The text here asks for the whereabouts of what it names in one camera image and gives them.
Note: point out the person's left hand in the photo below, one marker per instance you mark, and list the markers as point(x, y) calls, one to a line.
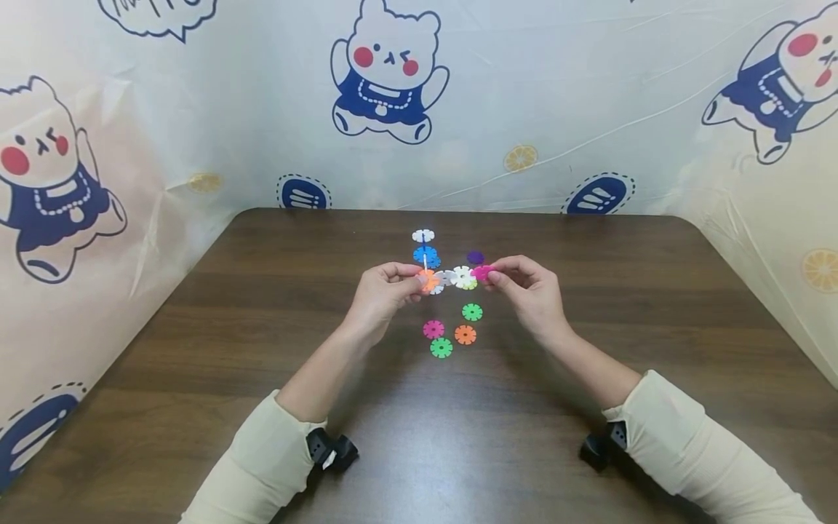
point(374, 298)

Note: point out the person's right hand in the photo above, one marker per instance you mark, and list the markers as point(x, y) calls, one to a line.
point(537, 298)

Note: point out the magenta snowflake disc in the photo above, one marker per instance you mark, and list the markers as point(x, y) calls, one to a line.
point(482, 273)

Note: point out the joined snowflake discs assembly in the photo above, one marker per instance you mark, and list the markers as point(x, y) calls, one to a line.
point(462, 277)

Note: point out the person's left forearm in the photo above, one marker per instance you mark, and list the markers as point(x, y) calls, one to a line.
point(294, 429)

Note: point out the person's right forearm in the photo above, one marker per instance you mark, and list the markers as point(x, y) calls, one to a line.
point(661, 444)

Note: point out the blue snowflake disc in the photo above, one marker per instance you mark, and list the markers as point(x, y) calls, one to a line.
point(419, 255)

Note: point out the green snowflake disc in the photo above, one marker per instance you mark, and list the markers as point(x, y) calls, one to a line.
point(441, 348)
point(472, 312)

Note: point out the pink snowflake disc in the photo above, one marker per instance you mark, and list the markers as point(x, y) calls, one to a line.
point(433, 330)

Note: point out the purple snowflake disc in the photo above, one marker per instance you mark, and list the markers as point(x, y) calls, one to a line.
point(476, 257)

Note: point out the orange snowflake disc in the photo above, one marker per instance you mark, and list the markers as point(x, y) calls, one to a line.
point(465, 335)

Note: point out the white snowflake disc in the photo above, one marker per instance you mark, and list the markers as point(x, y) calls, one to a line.
point(423, 235)

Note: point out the black wrist band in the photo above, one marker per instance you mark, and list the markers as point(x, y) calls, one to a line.
point(602, 446)
point(332, 449)

